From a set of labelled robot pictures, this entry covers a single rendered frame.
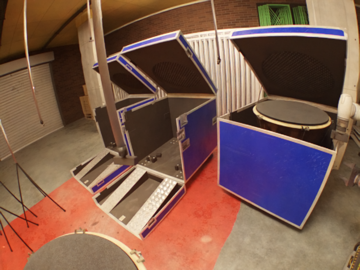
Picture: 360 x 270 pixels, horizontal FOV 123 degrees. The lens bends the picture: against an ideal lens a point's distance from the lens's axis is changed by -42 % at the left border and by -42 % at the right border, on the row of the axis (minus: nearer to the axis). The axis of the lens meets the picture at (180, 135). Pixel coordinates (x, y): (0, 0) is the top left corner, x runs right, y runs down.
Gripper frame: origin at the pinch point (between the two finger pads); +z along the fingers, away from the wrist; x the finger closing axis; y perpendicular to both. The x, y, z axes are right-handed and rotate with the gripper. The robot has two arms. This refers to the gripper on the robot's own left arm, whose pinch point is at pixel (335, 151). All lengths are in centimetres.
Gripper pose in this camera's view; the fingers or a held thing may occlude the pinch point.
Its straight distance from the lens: 129.0
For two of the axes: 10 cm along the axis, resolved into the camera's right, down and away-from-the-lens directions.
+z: -0.2, 9.5, 3.1
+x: 6.2, 2.6, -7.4
